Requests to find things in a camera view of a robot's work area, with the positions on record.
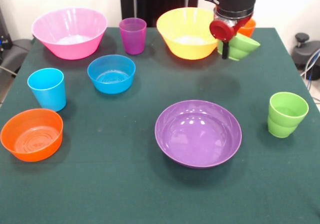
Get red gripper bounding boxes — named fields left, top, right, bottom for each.
left=209, top=15, right=253, bottom=60

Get green plastic bowl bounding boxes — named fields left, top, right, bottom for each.
left=216, top=33, right=261, bottom=61

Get yellow plastic bowl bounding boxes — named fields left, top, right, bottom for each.
left=156, top=7, right=222, bottom=60

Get purple plastic bowl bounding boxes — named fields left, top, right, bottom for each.
left=154, top=99, right=243, bottom=169

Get orange plastic cup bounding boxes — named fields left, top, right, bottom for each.
left=237, top=18, right=257, bottom=38

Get purple plastic cup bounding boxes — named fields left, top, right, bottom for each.
left=118, top=17, right=147, bottom=55

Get green plastic cup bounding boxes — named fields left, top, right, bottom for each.
left=267, top=92, right=310, bottom=138

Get blue plastic bowl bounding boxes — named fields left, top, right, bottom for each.
left=87, top=54, right=136, bottom=95

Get pink plastic bowl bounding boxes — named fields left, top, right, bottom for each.
left=31, top=7, right=109, bottom=60

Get dark green tablecloth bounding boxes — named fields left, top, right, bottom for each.
left=0, top=26, right=320, bottom=224

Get blue plastic cup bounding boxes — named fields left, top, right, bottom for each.
left=27, top=68, right=67, bottom=112

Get grey chair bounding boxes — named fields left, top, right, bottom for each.
left=0, top=38, right=33, bottom=77

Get orange plastic bowl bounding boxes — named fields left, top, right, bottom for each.
left=0, top=108, right=64, bottom=163

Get dark equipment box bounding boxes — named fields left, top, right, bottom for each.
left=0, top=6, right=13, bottom=53

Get blue and white cables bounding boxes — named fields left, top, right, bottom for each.
left=299, top=48, right=320, bottom=90

